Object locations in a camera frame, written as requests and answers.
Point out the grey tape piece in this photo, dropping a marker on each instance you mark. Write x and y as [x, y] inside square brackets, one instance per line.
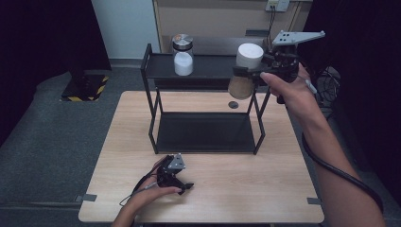
[314, 200]
[86, 197]

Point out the beige wooden cabinet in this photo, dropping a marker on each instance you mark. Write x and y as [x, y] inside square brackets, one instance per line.
[214, 19]

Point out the glass jar with silver lid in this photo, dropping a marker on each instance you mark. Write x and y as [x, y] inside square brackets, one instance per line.
[183, 60]

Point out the round black table grommet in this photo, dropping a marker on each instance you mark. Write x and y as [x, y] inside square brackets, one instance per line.
[233, 105]

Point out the person's left hand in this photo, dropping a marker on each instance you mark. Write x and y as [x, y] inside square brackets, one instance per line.
[148, 197]

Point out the black metal two-tier rack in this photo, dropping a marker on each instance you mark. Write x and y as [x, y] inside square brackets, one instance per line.
[206, 132]

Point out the jar with white lid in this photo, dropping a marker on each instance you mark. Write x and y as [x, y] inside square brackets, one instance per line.
[247, 60]

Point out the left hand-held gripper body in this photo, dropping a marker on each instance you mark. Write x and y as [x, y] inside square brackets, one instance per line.
[168, 176]

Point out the dark curtain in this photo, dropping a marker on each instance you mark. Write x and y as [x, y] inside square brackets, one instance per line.
[41, 47]
[369, 78]

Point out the person's right hand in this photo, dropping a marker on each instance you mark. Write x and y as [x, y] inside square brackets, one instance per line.
[294, 94]

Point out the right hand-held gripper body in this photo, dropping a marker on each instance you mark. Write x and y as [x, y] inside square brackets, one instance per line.
[285, 61]

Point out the white wall socket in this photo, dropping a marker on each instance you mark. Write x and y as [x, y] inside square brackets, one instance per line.
[277, 5]

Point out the black stand with striped base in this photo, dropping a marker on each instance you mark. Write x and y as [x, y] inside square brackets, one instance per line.
[83, 86]

